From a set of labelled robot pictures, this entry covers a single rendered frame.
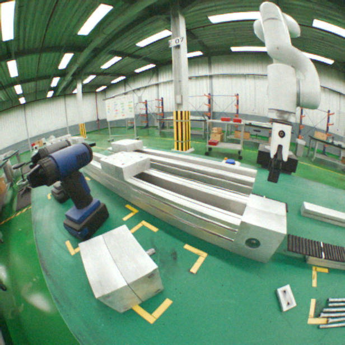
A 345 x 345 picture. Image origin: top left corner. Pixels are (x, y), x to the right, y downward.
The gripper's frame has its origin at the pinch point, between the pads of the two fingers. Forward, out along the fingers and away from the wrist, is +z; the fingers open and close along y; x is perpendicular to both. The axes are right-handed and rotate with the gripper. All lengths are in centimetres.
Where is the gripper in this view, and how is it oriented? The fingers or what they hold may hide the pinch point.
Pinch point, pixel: (273, 172)
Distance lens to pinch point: 46.9
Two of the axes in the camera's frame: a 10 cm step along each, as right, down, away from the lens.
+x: -8.0, -2.2, 5.6
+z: 0.4, 9.1, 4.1
